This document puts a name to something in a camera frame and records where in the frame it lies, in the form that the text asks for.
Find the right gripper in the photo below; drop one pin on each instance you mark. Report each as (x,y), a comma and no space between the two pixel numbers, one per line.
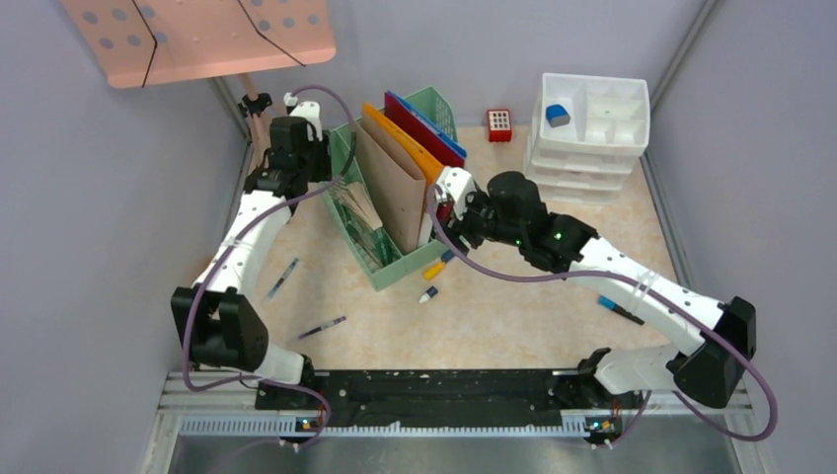
(460,224)

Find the black lamp clamp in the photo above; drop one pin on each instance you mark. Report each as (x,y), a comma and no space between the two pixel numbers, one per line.
(254,107)

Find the blue eraser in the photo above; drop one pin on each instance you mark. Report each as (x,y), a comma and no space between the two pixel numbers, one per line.
(556,115)

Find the pink lamp stand pole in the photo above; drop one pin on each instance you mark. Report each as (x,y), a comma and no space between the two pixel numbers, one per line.
(258,126)

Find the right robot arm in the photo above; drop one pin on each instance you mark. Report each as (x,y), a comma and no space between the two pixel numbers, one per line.
(708,341)

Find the clear plastic drawer unit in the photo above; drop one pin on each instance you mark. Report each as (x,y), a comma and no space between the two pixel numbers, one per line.
(589,160)

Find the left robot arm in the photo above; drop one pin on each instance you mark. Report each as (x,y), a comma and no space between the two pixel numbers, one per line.
(215,316)

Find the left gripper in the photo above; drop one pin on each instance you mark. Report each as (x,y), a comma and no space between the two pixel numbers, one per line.
(321,147)

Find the yellow dropper bottle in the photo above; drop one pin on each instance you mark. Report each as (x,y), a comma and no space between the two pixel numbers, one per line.
(433,271)

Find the orange file folder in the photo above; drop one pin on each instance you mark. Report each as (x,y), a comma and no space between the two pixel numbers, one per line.
(404,149)

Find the red small box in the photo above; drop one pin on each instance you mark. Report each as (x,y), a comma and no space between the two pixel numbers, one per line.
(499,125)

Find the green children's book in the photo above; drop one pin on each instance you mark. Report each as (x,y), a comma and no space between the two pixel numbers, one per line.
(363,219)

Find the teal capped marker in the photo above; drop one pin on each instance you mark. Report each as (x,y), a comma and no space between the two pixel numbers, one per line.
(619,310)

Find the dark pen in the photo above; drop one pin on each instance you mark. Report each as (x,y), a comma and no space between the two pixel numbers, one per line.
(282,279)
(322,327)

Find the green file rack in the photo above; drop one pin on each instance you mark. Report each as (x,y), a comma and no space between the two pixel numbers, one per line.
(403,264)

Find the red translucent file folder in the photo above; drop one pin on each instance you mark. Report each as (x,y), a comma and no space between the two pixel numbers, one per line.
(422,134)

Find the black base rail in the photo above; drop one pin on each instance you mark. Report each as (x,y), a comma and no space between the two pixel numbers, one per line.
(472,401)

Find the pink perforated lamp panel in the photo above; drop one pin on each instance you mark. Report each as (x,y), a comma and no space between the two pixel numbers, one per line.
(152,42)

